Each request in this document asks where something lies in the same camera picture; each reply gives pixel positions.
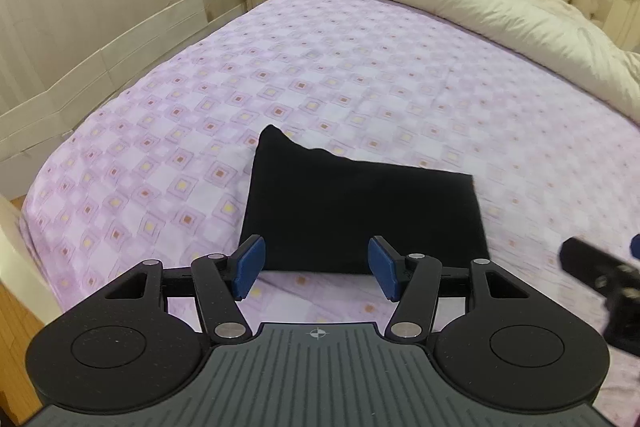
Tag white folded panel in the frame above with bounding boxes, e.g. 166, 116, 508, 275
0, 0, 209, 160

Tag purple checked bed sheet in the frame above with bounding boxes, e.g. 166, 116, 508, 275
20, 0, 640, 427

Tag black pants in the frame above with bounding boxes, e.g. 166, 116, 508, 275
239, 125, 491, 277

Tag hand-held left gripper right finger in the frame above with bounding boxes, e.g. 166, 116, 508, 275
367, 236, 526, 340

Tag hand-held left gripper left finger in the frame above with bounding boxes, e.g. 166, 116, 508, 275
102, 234, 267, 340

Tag cream bed footboard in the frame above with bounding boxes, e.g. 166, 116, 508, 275
0, 193, 64, 329

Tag cream duvet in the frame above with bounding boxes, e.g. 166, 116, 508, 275
295, 0, 640, 128

